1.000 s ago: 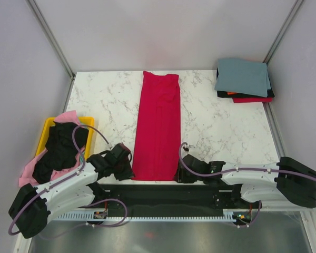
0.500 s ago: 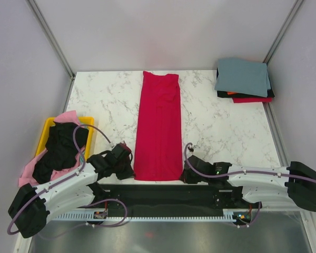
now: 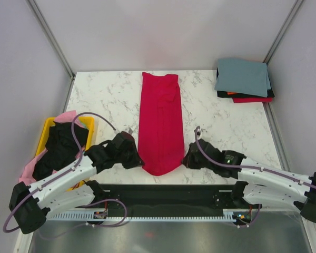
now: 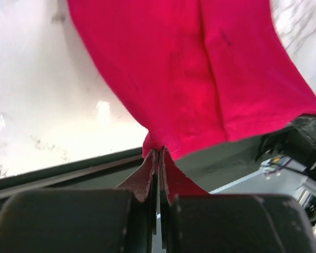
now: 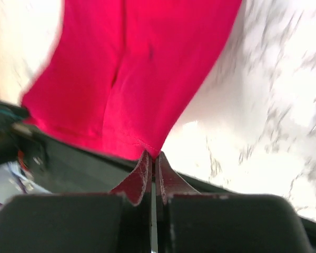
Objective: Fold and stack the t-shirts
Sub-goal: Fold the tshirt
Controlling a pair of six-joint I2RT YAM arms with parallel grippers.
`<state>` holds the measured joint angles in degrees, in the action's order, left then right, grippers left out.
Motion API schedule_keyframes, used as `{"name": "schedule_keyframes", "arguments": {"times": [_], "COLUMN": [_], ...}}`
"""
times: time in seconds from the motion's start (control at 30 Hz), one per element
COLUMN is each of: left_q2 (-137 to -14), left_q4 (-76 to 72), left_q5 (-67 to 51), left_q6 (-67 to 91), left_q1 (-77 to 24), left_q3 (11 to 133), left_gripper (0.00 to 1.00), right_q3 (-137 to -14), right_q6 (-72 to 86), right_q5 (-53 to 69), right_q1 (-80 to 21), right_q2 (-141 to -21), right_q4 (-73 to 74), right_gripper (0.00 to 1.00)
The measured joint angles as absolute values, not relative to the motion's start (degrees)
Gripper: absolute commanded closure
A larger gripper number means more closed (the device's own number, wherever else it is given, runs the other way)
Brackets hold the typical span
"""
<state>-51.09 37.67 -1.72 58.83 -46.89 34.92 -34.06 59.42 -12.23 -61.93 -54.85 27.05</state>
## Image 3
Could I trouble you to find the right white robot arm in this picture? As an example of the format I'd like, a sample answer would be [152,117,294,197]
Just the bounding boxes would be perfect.
[182,139,316,223]

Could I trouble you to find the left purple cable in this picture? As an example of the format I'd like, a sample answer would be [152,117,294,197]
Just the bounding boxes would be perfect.
[2,112,130,234]

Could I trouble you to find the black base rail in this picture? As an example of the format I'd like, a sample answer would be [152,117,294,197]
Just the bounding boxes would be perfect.
[84,183,263,219]

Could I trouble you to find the folded grey-blue t-shirt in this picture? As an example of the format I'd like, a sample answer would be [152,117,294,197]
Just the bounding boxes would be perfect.
[214,58,271,98]

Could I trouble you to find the pink t-shirt in bin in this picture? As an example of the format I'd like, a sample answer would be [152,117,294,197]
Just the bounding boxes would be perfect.
[18,110,76,185]

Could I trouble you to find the white slotted cable duct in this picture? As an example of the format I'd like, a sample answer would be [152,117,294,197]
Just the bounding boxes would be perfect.
[49,209,236,222]

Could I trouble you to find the crimson red t-shirt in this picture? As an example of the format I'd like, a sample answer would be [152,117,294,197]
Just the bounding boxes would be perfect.
[138,72,185,176]

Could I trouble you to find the folded red t-shirt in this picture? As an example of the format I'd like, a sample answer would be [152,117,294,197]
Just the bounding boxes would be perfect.
[232,98,272,103]

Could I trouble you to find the yellow plastic bin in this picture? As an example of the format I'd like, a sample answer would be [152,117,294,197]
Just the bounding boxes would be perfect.
[32,114,94,181]

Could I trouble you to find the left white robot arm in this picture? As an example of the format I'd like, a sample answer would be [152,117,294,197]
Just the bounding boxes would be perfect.
[9,131,144,234]

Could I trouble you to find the black t-shirt in bin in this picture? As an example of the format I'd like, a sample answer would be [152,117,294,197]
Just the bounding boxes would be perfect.
[32,122,79,181]

